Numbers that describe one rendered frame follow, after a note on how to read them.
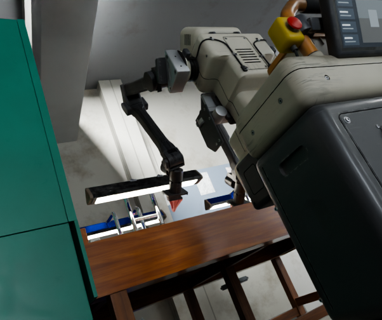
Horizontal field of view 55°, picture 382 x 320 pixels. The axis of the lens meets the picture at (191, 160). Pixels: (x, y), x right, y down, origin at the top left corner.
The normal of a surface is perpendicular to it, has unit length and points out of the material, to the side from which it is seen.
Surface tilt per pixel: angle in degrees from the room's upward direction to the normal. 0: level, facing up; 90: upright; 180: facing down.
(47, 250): 90
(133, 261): 90
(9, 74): 90
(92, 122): 90
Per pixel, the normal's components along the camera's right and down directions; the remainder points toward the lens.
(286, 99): -0.87, 0.17
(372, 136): 0.33, -0.49
